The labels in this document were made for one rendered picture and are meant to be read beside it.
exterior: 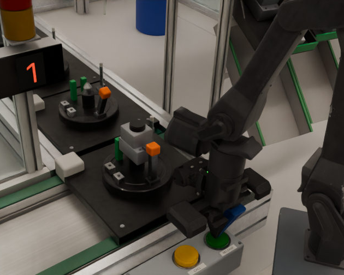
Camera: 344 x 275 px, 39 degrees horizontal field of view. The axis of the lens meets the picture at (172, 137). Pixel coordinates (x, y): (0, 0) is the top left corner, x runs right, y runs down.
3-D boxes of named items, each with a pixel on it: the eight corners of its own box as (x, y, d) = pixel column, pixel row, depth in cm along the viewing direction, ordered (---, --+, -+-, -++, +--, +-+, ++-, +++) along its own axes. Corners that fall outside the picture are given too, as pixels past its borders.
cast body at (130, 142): (156, 157, 92) (157, 127, 88) (137, 166, 90) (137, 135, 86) (131, 137, 98) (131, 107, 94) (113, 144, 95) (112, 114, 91)
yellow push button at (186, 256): (202, 263, 81) (203, 255, 80) (184, 274, 79) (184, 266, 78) (187, 249, 84) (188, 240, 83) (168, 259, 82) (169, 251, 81)
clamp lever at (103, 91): (106, 113, 110) (111, 92, 104) (98, 116, 109) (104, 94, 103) (98, 102, 111) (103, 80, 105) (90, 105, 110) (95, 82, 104)
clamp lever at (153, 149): (160, 178, 91) (160, 145, 87) (151, 182, 90) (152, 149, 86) (149, 169, 94) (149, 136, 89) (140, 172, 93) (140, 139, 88)
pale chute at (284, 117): (301, 135, 108) (313, 131, 104) (252, 150, 102) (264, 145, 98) (261, 19, 110) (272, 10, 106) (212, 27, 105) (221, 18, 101)
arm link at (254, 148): (268, 134, 71) (215, 112, 75) (250, 152, 67) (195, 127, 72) (260, 170, 75) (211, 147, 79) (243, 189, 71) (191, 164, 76)
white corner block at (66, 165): (86, 177, 98) (84, 161, 96) (65, 185, 96) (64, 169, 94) (75, 165, 101) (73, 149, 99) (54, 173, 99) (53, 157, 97)
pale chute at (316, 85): (341, 115, 116) (354, 111, 112) (298, 127, 110) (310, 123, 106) (303, 7, 118) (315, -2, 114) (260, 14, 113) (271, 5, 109)
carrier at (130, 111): (159, 127, 114) (161, 81, 107) (67, 163, 102) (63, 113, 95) (106, 85, 130) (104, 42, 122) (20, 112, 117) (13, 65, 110)
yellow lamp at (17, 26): (41, 36, 79) (37, 7, 76) (11, 43, 76) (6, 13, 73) (28, 27, 82) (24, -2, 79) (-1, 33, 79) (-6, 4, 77)
